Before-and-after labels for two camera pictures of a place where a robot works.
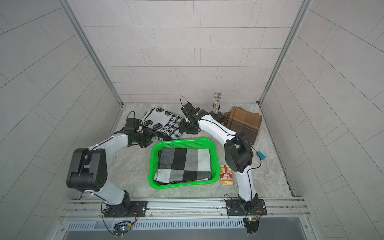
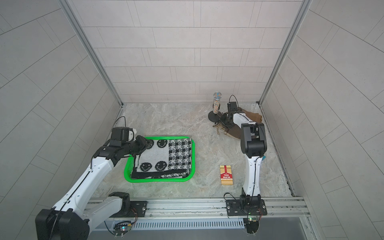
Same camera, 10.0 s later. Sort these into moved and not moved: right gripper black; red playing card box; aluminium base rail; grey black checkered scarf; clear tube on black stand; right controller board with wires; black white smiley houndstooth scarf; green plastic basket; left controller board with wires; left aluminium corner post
Moved: green plastic basket; grey black checkered scarf; black white smiley houndstooth scarf; right gripper black
Not moved: red playing card box; aluminium base rail; clear tube on black stand; right controller board with wires; left aluminium corner post; left controller board with wires
